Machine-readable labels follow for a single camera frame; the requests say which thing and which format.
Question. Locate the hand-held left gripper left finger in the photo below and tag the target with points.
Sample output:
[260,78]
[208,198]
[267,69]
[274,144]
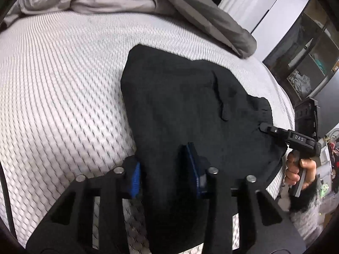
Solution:
[135,180]

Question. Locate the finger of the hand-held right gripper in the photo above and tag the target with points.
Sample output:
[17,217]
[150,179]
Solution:
[272,130]

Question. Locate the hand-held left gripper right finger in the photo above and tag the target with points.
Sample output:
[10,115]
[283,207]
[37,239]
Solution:
[192,169]

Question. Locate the black pants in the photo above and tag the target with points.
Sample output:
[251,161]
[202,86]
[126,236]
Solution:
[185,105]

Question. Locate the person's right hand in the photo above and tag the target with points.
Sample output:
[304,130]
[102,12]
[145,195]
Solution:
[291,172]

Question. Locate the black monitor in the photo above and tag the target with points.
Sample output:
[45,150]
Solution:
[327,111]

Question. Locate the pale clothes pile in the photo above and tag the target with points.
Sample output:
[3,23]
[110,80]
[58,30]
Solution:
[300,84]

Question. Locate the teal cloth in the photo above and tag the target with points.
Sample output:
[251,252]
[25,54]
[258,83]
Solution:
[319,63]

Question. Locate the dark open wardrobe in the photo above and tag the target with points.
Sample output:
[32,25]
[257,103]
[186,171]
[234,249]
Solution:
[302,47]

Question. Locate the white patterned mattress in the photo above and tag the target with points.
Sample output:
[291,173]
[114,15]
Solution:
[66,84]

